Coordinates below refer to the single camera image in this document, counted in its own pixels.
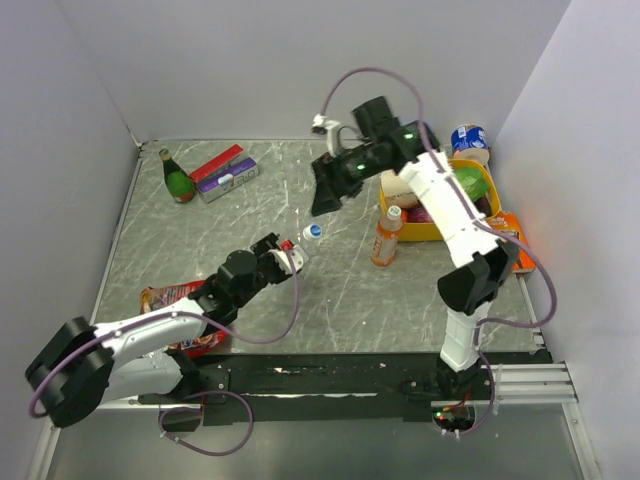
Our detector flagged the orange razor package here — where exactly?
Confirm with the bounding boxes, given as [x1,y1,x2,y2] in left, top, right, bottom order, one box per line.
[488,210,537,275]

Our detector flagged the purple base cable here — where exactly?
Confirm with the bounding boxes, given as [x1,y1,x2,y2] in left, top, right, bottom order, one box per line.
[158,389,255,457]

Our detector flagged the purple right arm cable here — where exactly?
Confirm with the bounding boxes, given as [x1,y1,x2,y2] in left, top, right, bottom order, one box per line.
[319,66,559,351]

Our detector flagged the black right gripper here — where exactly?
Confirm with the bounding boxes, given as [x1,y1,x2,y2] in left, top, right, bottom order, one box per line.
[310,141,389,218]

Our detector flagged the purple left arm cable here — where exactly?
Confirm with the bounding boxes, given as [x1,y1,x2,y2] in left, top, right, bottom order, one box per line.
[27,249,302,419]

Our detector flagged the yellow plastic basket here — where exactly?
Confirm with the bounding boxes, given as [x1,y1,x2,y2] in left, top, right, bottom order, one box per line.
[379,159,501,242]

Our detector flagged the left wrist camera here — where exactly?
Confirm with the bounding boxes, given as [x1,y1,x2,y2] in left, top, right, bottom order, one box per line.
[274,239,309,275]

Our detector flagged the red snack bag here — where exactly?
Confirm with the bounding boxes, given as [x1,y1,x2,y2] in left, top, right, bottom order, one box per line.
[140,280,227,359]

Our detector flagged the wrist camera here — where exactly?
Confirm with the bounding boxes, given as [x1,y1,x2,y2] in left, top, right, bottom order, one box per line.
[311,114,342,156]
[274,239,309,275]

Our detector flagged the purple silver box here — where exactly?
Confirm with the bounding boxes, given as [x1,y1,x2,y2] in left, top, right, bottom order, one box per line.
[197,158,259,203]

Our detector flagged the beige paper roll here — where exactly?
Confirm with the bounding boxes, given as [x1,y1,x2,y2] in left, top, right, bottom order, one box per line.
[380,170,419,209]

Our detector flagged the orange tea bottle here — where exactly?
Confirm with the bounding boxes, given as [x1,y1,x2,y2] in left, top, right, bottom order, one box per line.
[371,209,404,266]

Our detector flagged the blue white can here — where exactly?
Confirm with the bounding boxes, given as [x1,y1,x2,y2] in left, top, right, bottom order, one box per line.
[451,124,490,165]

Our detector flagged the green cabbage toy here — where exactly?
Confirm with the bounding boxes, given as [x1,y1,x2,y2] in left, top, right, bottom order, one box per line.
[454,167,490,202]

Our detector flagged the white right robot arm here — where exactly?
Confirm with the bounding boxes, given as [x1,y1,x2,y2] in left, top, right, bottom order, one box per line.
[311,96,519,399]

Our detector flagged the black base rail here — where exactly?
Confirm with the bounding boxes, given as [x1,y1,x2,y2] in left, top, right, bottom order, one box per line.
[138,352,552,426]

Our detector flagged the blue tissue pack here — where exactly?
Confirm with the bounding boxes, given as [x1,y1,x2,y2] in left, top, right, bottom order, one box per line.
[406,121,437,147]

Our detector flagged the red flat box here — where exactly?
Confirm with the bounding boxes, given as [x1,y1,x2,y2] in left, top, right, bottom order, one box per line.
[189,144,247,183]

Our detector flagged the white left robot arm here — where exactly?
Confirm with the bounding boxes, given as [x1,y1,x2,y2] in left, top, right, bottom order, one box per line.
[25,233,309,428]

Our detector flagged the white bottle cap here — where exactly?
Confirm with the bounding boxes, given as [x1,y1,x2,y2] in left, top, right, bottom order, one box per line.
[387,205,402,219]

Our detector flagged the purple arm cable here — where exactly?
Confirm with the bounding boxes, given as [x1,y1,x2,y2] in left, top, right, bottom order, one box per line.
[319,66,559,351]
[27,249,302,419]

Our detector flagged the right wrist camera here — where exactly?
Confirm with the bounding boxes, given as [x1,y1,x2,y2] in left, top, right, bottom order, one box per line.
[311,114,342,156]

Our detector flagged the purple eggplant toy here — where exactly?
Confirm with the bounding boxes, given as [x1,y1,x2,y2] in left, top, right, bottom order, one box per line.
[475,197,492,218]

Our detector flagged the green glass bottle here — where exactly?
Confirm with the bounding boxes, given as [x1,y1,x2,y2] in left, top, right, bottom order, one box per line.
[159,149,196,203]

